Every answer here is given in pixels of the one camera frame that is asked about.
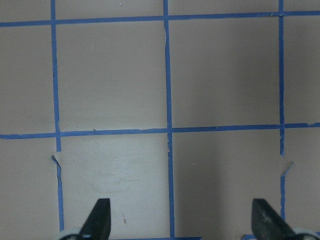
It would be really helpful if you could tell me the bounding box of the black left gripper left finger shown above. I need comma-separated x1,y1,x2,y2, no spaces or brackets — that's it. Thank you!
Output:
58,198,112,240

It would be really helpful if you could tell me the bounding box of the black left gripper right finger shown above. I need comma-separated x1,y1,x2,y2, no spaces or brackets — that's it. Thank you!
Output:
251,198,320,240

